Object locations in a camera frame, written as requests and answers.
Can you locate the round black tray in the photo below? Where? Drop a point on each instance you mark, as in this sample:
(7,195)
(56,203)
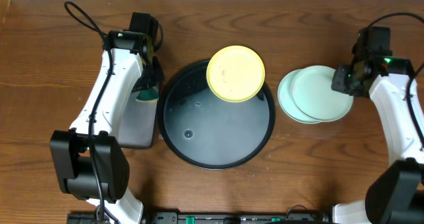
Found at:
(207,132)

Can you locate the yellow plate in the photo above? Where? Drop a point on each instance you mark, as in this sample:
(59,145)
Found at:
(235,73)

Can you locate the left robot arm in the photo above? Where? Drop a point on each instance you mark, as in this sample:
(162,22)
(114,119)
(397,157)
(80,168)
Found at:
(89,163)

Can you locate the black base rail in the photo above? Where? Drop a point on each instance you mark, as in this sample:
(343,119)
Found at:
(295,214)

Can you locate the mint green plate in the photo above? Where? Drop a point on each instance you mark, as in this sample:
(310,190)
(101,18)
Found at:
(300,111)
(312,94)

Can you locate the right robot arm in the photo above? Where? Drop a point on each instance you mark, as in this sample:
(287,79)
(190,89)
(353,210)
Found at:
(390,84)

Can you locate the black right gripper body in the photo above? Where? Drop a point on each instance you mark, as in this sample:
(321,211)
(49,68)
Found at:
(344,79)

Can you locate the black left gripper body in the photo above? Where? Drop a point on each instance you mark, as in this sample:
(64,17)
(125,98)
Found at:
(152,74)

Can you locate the black rectangular sponge tray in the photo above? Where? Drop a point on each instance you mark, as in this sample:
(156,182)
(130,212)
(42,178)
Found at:
(138,122)

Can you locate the green yellow sponge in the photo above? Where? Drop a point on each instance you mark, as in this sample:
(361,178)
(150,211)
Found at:
(149,95)

